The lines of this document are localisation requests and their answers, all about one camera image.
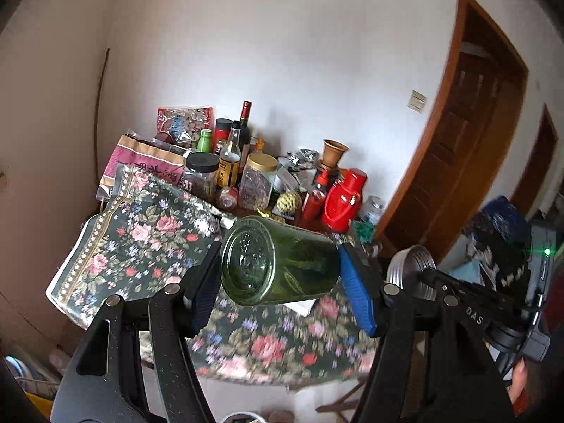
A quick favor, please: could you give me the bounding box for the teal green cloth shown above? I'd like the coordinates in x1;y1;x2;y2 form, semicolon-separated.
352;221;376;245

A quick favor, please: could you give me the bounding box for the brown wooden door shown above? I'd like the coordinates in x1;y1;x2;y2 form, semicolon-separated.
376;0;529;262

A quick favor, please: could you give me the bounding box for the green glass jar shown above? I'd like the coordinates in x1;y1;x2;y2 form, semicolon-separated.
221;216;340;307

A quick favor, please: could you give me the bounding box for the wall light switch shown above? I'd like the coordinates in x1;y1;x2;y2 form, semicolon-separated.
407;90;427;113

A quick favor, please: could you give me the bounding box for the snack bag against wall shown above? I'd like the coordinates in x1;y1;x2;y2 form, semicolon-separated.
157;107;213;148

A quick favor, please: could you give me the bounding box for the dark wine bottle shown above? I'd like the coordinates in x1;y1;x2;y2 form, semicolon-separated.
239;100;252;154

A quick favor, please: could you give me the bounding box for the custard apple fruit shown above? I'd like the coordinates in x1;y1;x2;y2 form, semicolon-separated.
276;191;302;218

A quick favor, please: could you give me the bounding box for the thin stick in corner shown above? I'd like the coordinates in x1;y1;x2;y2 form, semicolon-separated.
93;47;111;184

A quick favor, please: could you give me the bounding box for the red thermos jug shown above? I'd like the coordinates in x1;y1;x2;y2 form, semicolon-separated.
321;168;368;233

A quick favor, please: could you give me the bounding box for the gold lid plastic jar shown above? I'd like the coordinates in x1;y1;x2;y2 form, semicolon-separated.
238;152;278;211

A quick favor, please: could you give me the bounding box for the person right hand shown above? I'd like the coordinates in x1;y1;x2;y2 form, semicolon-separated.
507;358;528;404

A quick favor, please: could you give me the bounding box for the red sauce bottle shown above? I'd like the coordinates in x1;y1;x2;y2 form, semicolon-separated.
301;169;329;222

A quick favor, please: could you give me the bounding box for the clothes rack with clothes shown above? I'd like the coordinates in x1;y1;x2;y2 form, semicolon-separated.
452;196;532;301

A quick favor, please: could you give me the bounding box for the metal jar lid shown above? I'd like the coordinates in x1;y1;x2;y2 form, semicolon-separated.
386;245;436;301

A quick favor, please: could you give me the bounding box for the black lid glass jar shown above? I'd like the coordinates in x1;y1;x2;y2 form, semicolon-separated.
180;152;219;203

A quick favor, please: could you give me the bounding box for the pink patterned bag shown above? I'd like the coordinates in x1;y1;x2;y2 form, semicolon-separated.
96;135;184;201

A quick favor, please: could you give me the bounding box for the brown clay vase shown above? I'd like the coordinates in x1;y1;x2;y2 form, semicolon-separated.
321;139;349;169

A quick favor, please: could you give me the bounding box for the floral green tablecloth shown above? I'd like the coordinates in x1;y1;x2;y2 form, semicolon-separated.
45;163;381;384

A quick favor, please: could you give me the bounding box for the clear glass jar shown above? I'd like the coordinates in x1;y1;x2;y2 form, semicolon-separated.
360;196;384;226

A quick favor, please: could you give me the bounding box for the yellow label liquor bottle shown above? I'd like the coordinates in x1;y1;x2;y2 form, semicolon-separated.
217;120;241;188

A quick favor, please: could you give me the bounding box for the small red round can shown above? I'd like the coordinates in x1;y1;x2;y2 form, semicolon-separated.
216;186;238;210

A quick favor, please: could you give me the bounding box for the long white box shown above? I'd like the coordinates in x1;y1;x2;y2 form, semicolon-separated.
284;300;315;317

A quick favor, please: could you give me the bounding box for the green cap bottle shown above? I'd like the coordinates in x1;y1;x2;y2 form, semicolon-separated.
197;129;213;153

